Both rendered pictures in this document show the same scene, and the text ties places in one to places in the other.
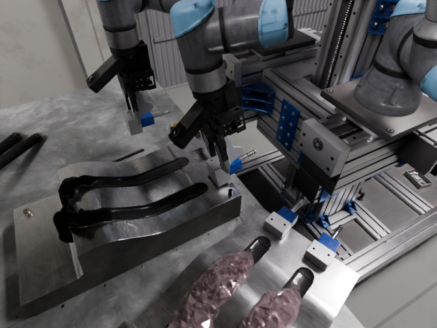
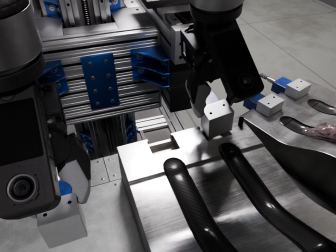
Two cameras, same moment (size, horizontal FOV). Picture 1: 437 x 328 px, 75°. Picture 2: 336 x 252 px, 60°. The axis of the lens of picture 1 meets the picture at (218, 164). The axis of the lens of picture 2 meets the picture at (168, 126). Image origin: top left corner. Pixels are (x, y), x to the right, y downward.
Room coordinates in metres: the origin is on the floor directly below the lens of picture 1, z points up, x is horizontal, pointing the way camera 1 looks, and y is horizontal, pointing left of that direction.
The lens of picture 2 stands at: (0.52, 0.43, 1.27)
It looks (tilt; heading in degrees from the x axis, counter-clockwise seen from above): 41 degrees down; 279
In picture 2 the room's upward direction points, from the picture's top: straight up
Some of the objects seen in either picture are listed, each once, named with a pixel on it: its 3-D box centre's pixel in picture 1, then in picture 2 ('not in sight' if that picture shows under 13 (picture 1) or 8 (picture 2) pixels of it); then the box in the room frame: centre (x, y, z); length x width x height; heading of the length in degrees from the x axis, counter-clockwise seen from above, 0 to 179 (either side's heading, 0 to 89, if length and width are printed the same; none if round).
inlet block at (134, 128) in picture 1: (148, 117); (59, 192); (0.71, 0.21, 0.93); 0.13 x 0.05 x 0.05; 120
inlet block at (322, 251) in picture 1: (328, 243); (280, 85); (0.33, -0.25, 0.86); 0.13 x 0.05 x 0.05; 137
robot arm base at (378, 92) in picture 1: (393, 81); not in sight; (0.64, -0.42, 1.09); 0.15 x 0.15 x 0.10
